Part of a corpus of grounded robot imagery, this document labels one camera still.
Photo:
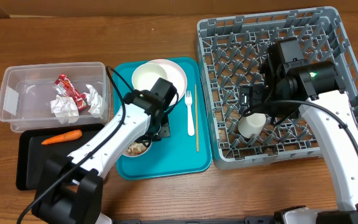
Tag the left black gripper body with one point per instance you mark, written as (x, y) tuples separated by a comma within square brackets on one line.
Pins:
[(158, 132)]

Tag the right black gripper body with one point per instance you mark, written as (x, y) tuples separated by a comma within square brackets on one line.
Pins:
[(261, 94)]

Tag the white plastic cup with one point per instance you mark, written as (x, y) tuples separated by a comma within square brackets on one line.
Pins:
[(252, 125)]

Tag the bowl with nuts and crumbs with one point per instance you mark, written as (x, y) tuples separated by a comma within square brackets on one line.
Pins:
[(137, 149)]

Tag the white napkin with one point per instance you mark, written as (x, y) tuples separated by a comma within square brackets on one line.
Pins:
[(65, 109), (95, 102)]

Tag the orange carrot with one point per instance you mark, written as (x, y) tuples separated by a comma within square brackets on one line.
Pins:
[(69, 136)]

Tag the red snack wrapper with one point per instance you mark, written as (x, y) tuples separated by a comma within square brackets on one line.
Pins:
[(65, 88)]

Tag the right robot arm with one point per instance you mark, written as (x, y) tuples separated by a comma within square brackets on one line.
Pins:
[(295, 88)]

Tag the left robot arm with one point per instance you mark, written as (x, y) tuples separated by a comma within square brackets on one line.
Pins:
[(70, 188)]

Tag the grey dishwasher rack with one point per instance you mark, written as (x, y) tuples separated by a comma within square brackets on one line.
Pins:
[(230, 51)]

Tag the teal serving tray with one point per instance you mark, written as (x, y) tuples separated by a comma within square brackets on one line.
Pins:
[(179, 153)]

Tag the white plastic fork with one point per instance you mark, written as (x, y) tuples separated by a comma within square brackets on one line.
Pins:
[(188, 102)]

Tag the small white plate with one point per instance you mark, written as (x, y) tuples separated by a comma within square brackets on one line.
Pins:
[(145, 76)]

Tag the large white plate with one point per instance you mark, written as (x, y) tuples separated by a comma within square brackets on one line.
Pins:
[(174, 74)]

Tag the wooden chopstick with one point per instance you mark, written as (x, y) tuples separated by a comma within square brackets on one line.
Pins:
[(196, 119)]

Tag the black plastic tray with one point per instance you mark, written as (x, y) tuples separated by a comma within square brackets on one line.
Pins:
[(32, 154)]

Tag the clear plastic storage bin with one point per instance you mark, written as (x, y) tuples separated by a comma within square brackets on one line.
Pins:
[(27, 90)]

